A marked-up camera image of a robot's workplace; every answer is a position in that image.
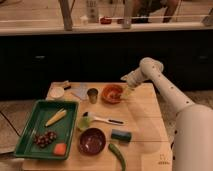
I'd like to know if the orange red bowl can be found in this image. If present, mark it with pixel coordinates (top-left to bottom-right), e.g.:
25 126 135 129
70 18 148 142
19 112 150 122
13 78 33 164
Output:
101 84 123 104

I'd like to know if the orange carrot block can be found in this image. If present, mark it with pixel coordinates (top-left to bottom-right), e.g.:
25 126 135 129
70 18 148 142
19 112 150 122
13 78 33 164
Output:
53 143 67 156

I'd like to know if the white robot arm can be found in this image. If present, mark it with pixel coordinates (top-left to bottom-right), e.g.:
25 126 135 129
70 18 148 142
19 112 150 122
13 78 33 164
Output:
121 57 213 171

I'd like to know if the dark grape bunch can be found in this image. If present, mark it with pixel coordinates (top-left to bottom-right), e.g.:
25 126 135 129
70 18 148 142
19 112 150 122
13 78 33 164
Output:
34 131 57 148

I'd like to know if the metal cup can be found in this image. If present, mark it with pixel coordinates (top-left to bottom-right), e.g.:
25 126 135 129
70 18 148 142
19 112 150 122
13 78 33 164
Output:
87 88 98 104

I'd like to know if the white round lid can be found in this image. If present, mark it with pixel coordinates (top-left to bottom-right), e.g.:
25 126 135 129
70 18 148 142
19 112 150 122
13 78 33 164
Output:
50 86 64 99

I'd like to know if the green plastic tray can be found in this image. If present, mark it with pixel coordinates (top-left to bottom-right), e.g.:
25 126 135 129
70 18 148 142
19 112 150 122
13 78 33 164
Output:
14 100 78 160

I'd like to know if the grey folded cloth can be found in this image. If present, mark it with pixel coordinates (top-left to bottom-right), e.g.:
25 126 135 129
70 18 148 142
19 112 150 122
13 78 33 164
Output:
71 83 88 100

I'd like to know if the green lettuce piece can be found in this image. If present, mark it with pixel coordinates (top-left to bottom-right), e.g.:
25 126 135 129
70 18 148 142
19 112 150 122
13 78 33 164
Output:
77 116 91 131

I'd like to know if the yellow corn cob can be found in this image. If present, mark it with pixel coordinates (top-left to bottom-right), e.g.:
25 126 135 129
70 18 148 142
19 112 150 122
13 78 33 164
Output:
45 109 67 127

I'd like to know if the white box on shelf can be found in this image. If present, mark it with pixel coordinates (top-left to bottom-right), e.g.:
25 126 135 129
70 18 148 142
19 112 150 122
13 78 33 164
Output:
86 0 99 23

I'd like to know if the dark maroon bowl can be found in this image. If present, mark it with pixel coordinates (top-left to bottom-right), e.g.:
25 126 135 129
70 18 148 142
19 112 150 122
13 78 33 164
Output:
78 128 106 155

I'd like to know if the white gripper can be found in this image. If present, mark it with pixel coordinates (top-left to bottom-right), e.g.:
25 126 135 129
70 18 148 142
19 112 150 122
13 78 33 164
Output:
121 69 144 88

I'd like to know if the red object on shelf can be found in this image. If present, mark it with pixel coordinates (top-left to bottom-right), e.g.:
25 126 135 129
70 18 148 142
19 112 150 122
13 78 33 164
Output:
100 17 112 25

